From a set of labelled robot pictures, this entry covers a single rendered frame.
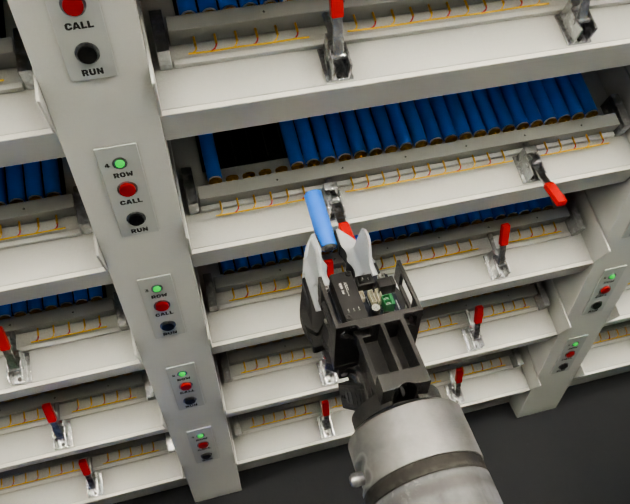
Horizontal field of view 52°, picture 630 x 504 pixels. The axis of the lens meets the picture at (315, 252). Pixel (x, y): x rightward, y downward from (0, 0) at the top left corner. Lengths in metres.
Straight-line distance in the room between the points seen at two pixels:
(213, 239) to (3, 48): 0.29
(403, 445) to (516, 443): 1.03
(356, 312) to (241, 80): 0.27
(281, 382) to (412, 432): 0.66
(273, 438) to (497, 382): 0.46
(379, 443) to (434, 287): 0.55
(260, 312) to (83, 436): 0.36
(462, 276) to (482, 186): 0.19
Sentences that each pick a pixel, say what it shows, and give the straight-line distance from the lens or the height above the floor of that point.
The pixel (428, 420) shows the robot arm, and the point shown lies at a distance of 0.46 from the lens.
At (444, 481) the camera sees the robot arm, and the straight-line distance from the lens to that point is 0.45.
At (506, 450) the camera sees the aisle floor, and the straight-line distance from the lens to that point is 1.46.
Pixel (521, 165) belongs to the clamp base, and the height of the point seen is 0.73.
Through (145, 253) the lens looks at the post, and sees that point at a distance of 0.76.
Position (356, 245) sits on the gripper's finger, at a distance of 0.60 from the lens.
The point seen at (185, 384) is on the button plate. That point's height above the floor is 0.45.
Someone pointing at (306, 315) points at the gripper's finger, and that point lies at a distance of 0.57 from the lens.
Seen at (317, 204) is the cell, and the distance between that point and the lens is 0.64.
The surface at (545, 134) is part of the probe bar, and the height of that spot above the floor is 0.76.
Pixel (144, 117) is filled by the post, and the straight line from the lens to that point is 0.63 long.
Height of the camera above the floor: 1.28
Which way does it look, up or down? 48 degrees down
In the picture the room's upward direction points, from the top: straight up
